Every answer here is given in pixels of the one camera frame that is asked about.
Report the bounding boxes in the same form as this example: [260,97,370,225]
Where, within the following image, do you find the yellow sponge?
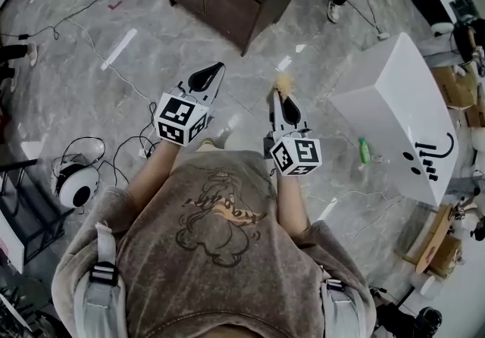
[271,70,297,98]

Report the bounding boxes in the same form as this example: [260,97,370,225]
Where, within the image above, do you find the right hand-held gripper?
[262,89,324,178]

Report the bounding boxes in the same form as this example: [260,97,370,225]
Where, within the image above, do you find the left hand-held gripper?
[153,61,227,147]

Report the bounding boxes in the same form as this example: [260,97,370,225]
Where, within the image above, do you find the black curved faucet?
[415,133,455,182]

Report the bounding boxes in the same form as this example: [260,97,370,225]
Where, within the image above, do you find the white round headset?
[52,161,102,208]

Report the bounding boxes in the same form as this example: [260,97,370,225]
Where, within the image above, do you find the person's right forearm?
[275,173,314,235]

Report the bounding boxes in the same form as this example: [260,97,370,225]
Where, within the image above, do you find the black helmet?
[412,308,443,338]

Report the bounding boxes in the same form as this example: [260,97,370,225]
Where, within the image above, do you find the grey backpack strap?
[74,221,128,338]
[320,277,365,338]

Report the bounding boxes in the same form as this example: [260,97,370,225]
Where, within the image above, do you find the white round device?
[420,275,437,298]

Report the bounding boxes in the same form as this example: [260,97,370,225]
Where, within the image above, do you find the black table frame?
[0,158,75,273]

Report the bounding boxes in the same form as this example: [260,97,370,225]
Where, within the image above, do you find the round wooden board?
[415,204,455,275]

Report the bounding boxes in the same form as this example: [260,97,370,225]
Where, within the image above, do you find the green bottle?
[358,137,372,165]

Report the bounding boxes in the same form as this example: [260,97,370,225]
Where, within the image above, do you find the white sink cabinet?
[327,32,459,208]

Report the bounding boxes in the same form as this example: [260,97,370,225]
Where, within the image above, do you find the large cardboard box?
[431,65,479,110]

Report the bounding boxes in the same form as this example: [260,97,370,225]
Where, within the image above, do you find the person's brown printed t-shirt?
[51,149,378,338]

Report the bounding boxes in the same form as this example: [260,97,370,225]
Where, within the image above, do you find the person's left forearm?
[124,139,179,197]

